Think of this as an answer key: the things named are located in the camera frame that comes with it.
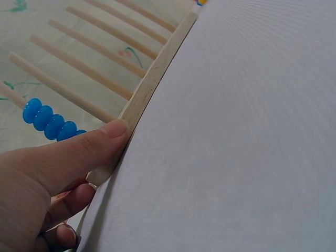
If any wooden peg rack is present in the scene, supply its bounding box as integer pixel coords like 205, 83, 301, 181
0, 0, 199, 188

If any person's left hand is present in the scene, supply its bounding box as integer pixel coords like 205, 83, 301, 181
0, 119, 130, 252

